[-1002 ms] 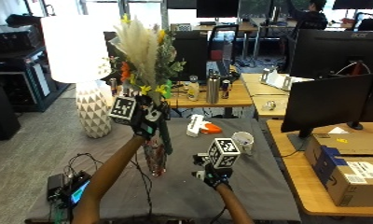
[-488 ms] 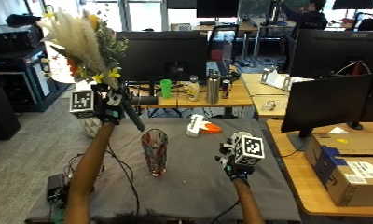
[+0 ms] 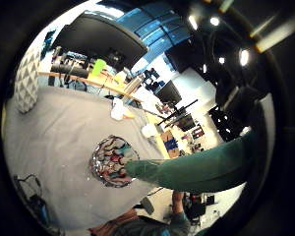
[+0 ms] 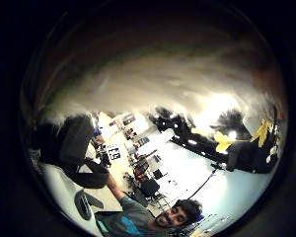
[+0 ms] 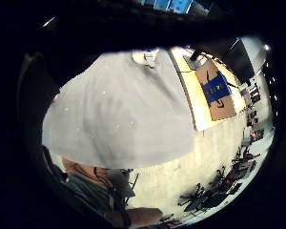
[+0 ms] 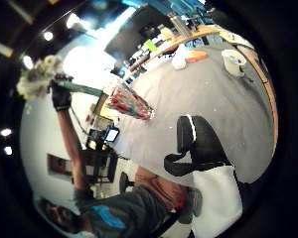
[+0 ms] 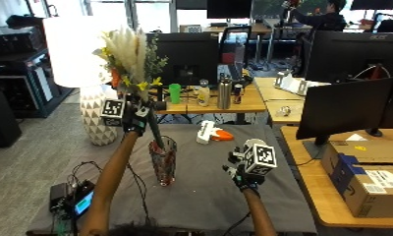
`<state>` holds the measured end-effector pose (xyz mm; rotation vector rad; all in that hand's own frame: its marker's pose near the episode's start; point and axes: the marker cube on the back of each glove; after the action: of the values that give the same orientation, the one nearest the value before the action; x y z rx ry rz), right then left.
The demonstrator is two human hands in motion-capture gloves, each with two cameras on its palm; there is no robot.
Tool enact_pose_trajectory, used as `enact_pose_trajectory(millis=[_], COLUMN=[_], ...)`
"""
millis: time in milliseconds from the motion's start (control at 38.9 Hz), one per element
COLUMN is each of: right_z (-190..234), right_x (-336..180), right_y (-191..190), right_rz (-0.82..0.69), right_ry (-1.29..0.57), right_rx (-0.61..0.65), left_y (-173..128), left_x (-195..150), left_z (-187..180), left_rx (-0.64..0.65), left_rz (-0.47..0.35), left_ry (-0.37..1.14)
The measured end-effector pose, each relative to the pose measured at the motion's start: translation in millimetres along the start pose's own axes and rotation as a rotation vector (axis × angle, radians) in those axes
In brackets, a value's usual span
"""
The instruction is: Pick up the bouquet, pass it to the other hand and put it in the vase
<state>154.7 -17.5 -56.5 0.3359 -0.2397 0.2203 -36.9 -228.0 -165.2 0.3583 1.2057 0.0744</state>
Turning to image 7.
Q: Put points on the person's right hand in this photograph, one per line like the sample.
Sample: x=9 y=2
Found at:
x=242 y=175

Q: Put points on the person's left hand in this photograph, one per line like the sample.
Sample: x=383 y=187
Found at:
x=135 y=118

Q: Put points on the dried flower bouquet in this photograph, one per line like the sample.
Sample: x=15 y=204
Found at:
x=134 y=62

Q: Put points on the right glove marker cube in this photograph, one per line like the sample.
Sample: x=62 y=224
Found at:
x=260 y=157

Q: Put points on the glove marker cube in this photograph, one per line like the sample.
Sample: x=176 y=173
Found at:
x=112 y=111
x=260 y=157

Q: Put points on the left glove marker cube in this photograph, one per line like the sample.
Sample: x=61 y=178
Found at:
x=112 y=111

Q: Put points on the green plastic cup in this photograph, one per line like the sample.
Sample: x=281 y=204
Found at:
x=175 y=93

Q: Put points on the white and orange tool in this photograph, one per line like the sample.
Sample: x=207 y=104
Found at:
x=212 y=132

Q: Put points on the dark grey table cloth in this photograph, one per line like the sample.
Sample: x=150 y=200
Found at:
x=206 y=190

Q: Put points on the clear plastic bottle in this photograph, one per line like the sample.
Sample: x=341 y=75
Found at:
x=203 y=93

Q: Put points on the red patterned glass vase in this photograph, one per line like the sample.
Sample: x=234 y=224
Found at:
x=163 y=162

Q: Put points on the black computer monitor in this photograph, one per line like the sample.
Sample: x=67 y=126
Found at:
x=186 y=59

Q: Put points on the white patterned floor lamp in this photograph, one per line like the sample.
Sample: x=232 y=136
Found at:
x=81 y=62

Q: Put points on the small clear object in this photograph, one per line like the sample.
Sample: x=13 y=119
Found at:
x=284 y=110

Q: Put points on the steel water bottle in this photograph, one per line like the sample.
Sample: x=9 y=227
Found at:
x=224 y=93

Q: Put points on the light wooden desk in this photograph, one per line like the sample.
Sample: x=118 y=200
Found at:
x=319 y=183

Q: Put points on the dark drink can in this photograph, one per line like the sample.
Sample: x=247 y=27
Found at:
x=238 y=94

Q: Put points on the white device on desk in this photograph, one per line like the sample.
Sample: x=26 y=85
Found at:
x=295 y=83

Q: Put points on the black equipment rack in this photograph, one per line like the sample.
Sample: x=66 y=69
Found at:
x=19 y=72

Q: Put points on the black monitor on stand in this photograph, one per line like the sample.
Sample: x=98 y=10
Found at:
x=345 y=108

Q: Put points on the black device with screen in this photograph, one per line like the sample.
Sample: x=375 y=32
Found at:
x=82 y=200

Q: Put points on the flat cardboard box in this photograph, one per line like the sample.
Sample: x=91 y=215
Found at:
x=371 y=152

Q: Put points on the black power adapter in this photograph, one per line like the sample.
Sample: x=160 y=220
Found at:
x=58 y=196

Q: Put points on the large black monitor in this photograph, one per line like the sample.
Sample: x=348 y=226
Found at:
x=357 y=55

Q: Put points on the black office chair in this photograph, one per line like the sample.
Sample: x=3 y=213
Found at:
x=390 y=23

